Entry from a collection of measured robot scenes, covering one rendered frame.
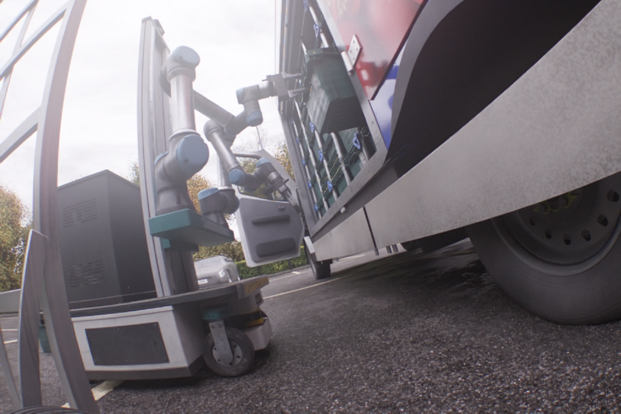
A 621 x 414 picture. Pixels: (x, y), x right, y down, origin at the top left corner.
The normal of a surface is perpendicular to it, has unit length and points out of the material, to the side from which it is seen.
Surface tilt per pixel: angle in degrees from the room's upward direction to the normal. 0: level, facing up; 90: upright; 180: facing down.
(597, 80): 90
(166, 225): 90
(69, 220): 90
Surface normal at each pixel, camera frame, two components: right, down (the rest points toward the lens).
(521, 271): -0.91, -0.27
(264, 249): 0.57, -0.36
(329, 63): 0.12, -0.23
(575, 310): -0.99, 0.03
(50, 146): 0.95, -0.29
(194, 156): 0.77, -0.23
